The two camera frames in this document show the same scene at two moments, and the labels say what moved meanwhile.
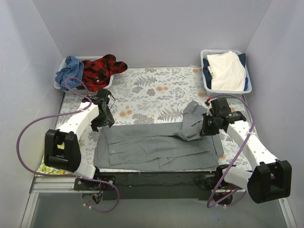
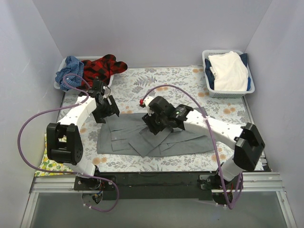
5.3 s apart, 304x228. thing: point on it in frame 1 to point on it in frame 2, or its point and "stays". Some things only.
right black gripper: [205, 126] to [153, 124]
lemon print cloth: [44, 169] stays
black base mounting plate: [157, 186] stays
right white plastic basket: [204, 53] stays
